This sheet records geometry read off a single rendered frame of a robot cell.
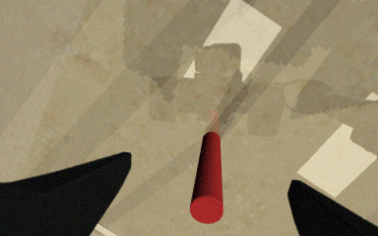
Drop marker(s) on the red peg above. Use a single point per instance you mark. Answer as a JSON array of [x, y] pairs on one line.
[[207, 199]]

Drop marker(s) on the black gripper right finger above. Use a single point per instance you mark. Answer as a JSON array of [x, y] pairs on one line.
[[315, 214]]

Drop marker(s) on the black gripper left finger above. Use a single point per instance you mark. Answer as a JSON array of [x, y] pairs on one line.
[[68, 202]]

